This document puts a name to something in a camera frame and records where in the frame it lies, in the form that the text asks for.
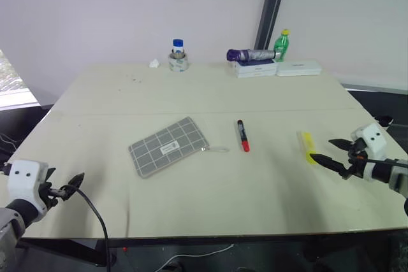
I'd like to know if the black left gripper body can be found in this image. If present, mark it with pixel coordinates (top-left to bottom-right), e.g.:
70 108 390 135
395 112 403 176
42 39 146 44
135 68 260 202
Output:
37 179 70 214

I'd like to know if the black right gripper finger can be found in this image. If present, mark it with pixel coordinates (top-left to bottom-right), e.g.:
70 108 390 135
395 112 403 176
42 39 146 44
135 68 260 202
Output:
308 153 349 175
328 138 353 151

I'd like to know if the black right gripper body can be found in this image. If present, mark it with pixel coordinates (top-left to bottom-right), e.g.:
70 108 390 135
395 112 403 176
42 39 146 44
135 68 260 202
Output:
339 138 368 181

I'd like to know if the grey checked pencil pouch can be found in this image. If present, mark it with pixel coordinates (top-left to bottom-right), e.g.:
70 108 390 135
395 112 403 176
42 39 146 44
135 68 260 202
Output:
128 116 231 179

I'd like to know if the yellow highlighter pen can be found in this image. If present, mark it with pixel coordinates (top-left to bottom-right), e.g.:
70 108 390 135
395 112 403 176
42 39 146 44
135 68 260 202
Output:
296 130 318 166

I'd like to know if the small black object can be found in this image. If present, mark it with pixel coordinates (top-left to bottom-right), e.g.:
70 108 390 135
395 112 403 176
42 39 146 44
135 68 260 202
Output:
373 115 395 128

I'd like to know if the black marker with red cap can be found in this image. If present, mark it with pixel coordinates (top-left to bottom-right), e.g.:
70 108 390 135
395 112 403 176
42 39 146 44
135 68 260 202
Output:
236 119 251 153

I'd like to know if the window with bright sill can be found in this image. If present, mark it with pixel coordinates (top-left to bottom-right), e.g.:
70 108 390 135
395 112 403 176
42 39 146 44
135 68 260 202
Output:
0 49 41 112

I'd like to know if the white and blue flat box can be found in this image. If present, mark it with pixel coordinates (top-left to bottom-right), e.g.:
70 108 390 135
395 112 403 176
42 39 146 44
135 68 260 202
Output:
235 59 278 79

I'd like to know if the green bottle with yellow cap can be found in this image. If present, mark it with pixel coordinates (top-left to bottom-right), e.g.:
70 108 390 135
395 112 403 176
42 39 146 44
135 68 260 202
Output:
274 28 291 62

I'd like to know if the purple folded umbrella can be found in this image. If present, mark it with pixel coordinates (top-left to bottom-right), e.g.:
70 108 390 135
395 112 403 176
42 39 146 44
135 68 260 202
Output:
226 48 277 62

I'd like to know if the white tape roll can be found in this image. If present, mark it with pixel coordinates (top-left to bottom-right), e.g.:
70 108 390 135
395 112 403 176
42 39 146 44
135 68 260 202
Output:
167 50 190 74

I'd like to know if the small bottle with blue cap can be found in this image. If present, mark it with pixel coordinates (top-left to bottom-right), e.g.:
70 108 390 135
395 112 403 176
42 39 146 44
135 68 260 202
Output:
171 38 185 59

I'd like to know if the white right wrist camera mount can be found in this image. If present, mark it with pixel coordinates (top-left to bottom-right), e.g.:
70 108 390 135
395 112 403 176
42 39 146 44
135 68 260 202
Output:
350 123 388 161

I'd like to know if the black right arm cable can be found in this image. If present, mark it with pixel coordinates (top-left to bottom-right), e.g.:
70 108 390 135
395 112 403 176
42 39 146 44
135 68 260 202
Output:
363 157 408 168

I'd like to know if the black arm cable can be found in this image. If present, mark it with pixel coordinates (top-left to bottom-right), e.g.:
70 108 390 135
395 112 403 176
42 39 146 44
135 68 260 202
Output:
363 157 408 168
68 186 112 272

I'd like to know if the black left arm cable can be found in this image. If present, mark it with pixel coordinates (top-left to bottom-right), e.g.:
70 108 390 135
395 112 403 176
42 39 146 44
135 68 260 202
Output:
68 186 112 272

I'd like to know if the white floor cable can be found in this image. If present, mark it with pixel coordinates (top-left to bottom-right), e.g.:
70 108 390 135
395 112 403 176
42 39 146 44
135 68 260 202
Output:
158 243 235 267

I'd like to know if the dark vertical wall post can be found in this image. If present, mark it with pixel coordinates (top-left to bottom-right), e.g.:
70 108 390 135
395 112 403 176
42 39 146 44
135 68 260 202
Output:
253 0 291 50

